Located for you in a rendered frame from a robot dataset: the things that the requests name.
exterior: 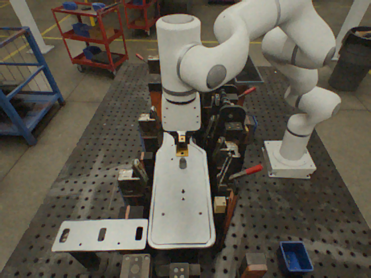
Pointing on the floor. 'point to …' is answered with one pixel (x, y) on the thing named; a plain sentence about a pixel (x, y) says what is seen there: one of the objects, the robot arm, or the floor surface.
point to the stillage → (32, 101)
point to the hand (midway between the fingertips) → (181, 140)
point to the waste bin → (352, 59)
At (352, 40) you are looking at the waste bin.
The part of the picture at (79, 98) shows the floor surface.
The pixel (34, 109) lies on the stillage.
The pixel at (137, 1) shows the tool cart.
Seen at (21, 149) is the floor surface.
